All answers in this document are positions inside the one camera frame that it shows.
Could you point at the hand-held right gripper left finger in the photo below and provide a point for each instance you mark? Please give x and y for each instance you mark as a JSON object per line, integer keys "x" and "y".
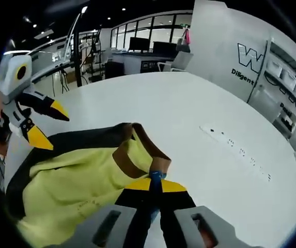
{"x": 137, "y": 201}

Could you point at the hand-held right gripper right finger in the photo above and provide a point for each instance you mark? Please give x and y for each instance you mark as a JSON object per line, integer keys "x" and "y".
{"x": 174, "y": 204}

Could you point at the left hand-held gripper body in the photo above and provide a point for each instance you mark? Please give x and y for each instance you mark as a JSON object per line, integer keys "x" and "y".
{"x": 13, "y": 77}

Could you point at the yellow garment with brown collar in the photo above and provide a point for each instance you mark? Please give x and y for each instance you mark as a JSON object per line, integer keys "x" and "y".
{"x": 72, "y": 180}

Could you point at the black light stand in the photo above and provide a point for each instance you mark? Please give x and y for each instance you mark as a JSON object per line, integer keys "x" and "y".
{"x": 78, "y": 51}

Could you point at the white table outlet panel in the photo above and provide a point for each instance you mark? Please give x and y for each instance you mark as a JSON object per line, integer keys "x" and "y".
{"x": 240, "y": 152}

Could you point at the black monitor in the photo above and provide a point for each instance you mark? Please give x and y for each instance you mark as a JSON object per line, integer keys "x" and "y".
{"x": 139, "y": 45}
{"x": 164, "y": 47}

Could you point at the white chair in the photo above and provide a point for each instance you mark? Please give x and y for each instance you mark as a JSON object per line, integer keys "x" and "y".
{"x": 178, "y": 62}

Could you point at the grey shelf rack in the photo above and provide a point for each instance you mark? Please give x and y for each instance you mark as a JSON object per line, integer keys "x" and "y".
{"x": 287, "y": 98}

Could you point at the white lettered partition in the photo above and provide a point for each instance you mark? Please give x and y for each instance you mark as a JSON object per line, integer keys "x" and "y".
{"x": 215, "y": 51}

